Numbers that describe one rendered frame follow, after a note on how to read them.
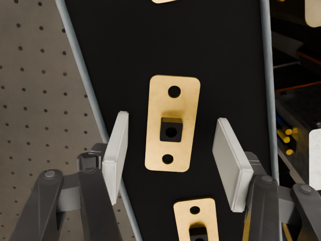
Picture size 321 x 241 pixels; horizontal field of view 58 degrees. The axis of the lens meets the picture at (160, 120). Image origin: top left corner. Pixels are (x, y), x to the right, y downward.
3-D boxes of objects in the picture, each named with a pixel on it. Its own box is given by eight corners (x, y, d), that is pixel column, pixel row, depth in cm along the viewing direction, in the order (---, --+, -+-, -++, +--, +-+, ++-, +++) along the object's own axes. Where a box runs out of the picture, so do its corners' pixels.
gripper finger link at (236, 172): (240, 169, 16) (254, 170, 16) (217, 116, 22) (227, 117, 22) (231, 213, 17) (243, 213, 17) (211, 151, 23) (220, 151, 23)
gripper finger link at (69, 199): (97, 217, 15) (37, 213, 15) (112, 162, 19) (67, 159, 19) (96, 193, 14) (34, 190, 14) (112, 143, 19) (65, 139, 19)
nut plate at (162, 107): (187, 170, 25) (189, 178, 24) (144, 167, 25) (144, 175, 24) (200, 77, 22) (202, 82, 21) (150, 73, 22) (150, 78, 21)
